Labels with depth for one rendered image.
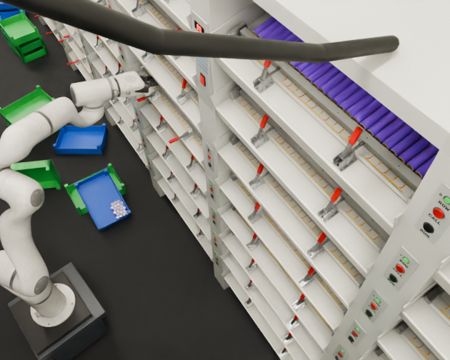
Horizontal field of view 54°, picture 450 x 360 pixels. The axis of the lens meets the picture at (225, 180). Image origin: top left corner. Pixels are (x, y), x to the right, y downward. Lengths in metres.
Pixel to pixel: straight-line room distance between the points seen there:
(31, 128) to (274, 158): 0.78
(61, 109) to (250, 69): 0.75
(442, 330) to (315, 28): 0.61
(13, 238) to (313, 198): 1.03
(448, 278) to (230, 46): 0.53
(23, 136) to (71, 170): 1.47
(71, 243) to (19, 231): 1.02
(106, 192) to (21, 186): 1.21
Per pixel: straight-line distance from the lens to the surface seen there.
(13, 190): 1.51
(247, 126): 1.19
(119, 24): 0.41
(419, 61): 0.74
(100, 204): 2.65
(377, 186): 0.87
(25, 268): 1.71
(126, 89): 1.73
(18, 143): 1.48
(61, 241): 2.66
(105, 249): 2.55
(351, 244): 1.01
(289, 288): 1.56
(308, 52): 0.58
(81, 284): 2.17
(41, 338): 2.11
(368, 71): 0.70
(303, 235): 1.22
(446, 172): 0.68
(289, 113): 0.96
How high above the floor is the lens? 2.17
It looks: 53 degrees down
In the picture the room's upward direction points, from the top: 2 degrees counter-clockwise
